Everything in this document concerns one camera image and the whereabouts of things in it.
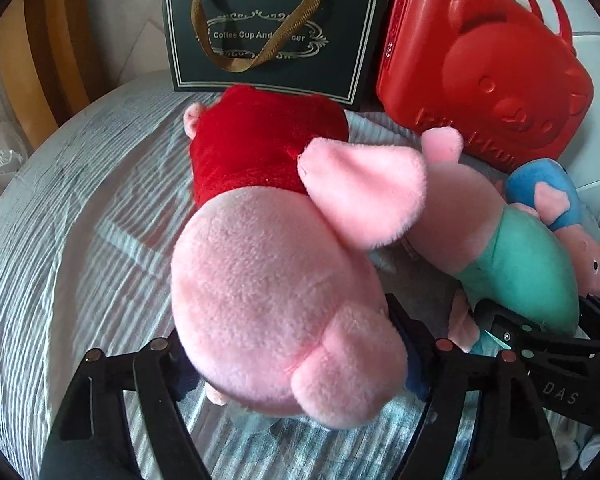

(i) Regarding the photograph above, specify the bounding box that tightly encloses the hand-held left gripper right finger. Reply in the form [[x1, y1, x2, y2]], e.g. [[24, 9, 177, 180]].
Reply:
[[385, 292, 556, 480]]

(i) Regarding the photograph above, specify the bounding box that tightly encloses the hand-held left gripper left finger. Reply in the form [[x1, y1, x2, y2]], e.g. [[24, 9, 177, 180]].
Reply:
[[45, 332, 206, 480]]

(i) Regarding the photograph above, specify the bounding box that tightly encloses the pink pig plush teal dress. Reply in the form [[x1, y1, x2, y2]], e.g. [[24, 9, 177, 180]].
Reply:
[[410, 127, 581, 356]]

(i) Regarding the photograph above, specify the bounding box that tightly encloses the pink pig plush red dress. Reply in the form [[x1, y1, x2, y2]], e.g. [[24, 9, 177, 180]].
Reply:
[[171, 85, 428, 430]]

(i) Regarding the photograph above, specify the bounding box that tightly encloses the pink pig plush blue dress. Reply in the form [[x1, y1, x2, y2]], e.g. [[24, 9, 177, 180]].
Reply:
[[504, 158, 600, 296]]

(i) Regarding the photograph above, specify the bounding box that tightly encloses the clear plastic bag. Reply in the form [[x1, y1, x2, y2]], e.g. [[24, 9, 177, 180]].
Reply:
[[0, 125, 26, 181]]

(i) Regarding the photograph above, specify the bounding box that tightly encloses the red bear-shaped plastic case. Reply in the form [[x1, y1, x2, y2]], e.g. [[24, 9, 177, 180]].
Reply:
[[376, 0, 595, 173]]

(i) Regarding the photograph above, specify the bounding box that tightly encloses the black gift bag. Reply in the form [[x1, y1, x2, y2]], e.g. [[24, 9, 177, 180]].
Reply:
[[161, 0, 392, 107]]

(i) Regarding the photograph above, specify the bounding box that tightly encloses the wooden furniture frame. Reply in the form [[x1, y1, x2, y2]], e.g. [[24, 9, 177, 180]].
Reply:
[[0, 0, 111, 128]]

